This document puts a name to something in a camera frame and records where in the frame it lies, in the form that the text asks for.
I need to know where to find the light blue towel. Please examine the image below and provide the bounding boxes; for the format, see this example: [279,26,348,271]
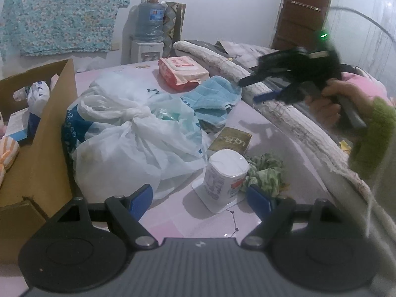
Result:
[182,76,242,128]

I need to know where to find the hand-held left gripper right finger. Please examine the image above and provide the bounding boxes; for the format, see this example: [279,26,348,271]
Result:
[241,184,347,249]

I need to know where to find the brown cardboard box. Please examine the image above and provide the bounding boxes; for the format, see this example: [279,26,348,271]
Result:
[0,58,78,265]

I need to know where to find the person's right forearm green sleeve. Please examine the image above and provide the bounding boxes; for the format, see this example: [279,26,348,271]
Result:
[348,97,396,180]

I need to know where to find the white hook rail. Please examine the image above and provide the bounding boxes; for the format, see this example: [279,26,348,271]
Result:
[290,0,323,13]

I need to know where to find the white water dispenser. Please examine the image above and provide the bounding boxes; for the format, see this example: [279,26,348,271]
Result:
[130,39,164,64]

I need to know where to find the small blue dotted plastic bag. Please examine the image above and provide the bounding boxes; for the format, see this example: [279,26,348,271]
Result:
[14,80,50,122]

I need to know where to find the pink wet wipes pack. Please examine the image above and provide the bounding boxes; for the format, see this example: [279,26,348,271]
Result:
[158,56,210,92]

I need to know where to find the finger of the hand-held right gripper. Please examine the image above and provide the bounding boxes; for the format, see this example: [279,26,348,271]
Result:
[238,67,293,88]
[252,82,307,104]

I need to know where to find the white blue plastic bag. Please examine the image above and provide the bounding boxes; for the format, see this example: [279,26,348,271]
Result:
[61,73,208,201]

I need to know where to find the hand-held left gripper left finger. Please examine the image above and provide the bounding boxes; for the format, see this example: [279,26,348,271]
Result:
[49,184,157,249]

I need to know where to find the grey curved pole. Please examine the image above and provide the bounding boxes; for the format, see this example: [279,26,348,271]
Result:
[329,5,396,44]

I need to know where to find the person's right hand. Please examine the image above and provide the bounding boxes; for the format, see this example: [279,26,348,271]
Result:
[305,79,376,129]

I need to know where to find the brown wooden door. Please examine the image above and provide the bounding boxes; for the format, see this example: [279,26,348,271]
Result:
[272,0,336,51]

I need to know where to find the pink cloth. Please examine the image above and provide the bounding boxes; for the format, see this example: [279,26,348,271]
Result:
[340,68,396,99]

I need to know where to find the green patterned scrunchie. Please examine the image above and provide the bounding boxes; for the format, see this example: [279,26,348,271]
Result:
[244,152,288,198]

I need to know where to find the orange striped cloth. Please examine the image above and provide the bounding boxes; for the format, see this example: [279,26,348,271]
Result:
[0,136,21,190]

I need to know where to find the patterned tall bag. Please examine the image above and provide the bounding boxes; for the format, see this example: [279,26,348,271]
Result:
[162,1,187,58]

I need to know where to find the white blue carton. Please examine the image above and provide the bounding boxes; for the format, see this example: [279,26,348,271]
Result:
[4,108,38,144]

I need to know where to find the blue water jug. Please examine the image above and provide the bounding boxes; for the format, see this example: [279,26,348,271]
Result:
[135,1,166,42]

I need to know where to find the white fuzzy quilt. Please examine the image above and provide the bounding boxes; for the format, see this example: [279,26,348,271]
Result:
[173,40,396,285]

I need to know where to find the grey striped blanket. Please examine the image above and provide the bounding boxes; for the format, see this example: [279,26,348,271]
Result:
[186,39,280,69]

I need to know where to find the white strawberry yogurt cup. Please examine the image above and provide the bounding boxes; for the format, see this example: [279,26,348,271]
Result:
[192,149,250,214]

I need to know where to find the blue floral curtain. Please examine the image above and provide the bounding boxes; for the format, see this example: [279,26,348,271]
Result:
[0,0,134,58]

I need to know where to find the gold flat packet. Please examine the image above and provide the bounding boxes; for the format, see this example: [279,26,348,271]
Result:
[208,127,252,157]

